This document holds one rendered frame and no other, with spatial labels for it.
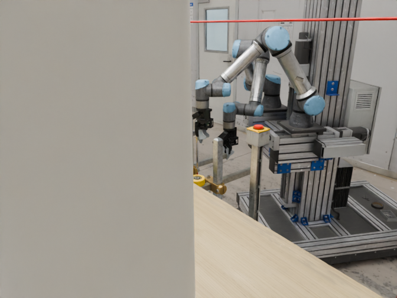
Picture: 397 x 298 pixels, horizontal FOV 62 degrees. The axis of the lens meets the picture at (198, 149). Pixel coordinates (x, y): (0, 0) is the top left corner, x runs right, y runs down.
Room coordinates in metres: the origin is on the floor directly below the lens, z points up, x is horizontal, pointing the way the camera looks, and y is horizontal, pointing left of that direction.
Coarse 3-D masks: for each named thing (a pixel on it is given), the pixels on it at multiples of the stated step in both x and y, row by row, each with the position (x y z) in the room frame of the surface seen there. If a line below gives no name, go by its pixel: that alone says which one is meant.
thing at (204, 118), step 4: (196, 108) 1.80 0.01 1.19; (208, 108) 1.80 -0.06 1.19; (200, 112) 1.80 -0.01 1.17; (204, 112) 1.78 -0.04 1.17; (208, 112) 1.77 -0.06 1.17; (200, 116) 1.79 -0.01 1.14; (204, 116) 1.78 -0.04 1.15; (208, 116) 1.77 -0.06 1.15; (196, 120) 1.79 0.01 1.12; (200, 120) 1.77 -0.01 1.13; (204, 120) 1.77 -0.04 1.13; (208, 120) 1.76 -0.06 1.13; (212, 120) 1.81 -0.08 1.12; (200, 124) 1.79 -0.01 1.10; (204, 124) 1.77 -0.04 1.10; (208, 124) 1.78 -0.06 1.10; (204, 128) 1.76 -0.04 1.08
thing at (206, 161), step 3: (225, 153) 1.94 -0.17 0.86; (225, 156) 1.92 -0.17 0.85; (201, 159) 1.85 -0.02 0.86; (204, 159) 1.85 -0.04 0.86; (207, 159) 1.85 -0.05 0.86; (210, 159) 1.85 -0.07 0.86; (195, 162) 1.80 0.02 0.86; (198, 162) 1.80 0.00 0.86; (201, 162) 1.81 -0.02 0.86; (204, 162) 1.83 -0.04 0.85; (207, 162) 1.84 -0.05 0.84; (210, 162) 1.85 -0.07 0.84; (195, 165) 1.78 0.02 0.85; (198, 165) 1.80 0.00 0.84; (201, 165) 1.81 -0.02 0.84
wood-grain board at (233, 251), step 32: (224, 224) 1.09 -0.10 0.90; (256, 224) 1.09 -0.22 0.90; (224, 256) 0.91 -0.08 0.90; (256, 256) 0.90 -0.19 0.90; (288, 256) 0.90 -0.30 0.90; (224, 288) 0.76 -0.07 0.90; (256, 288) 0.76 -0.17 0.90; (288, 288) 0.76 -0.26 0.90; (320, 288) 0.76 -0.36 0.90; (352, 288) 0.76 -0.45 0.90
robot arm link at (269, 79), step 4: (268, 76) 2.41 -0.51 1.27; (272, 76) 2.42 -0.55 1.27; (276, 76) 2.43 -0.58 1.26; (268, 80) 2.41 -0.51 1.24; (272, 80) 2.39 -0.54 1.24; (276, 80) 2.39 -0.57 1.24; (280, 80) 2.41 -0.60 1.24; (264, 84) 2.42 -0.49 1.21; (268, 84) 2.40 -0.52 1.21; (272, 84) 2.39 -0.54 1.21; (276, 84) 2.39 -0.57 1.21; (280, 84) 2.42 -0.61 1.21; (264, 88) 2.42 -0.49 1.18; (268, 88) 2.40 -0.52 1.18; (272, 88) 2.39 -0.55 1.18; (276, 88) 2.39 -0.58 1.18; (280, 88) 2.43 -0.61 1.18; (264, 92) 2.45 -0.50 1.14; (268, 92) 2.40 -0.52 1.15; (272, 92) 2.39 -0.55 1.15; (276, 92) 2.39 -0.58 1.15
